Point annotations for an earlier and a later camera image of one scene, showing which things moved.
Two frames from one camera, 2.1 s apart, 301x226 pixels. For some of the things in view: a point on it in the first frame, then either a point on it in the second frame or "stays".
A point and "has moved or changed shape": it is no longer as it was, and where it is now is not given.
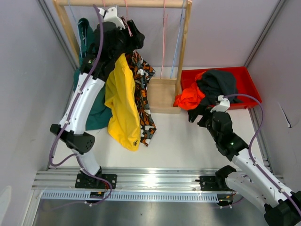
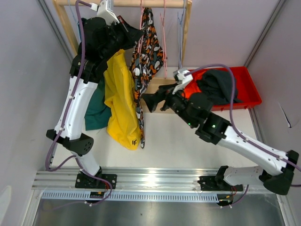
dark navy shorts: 215,83 stays
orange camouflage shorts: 144,72 has moved or changed shape
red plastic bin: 247,92 stays
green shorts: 101,117 stays
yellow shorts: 121,99 stays
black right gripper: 202,110 to 164,93
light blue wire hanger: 178,37 has moved or changed shape
